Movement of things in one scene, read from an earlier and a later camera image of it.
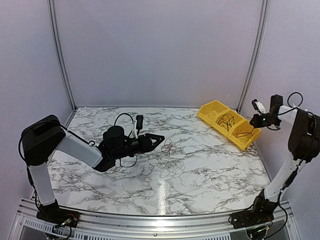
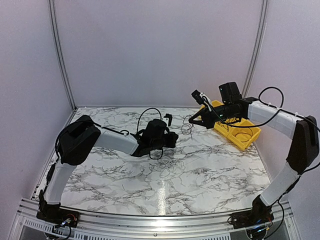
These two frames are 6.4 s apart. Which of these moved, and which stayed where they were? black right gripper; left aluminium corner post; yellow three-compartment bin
Moved: black right gripper
Stayed: yellow three-compartment bin; left aluminium corner post
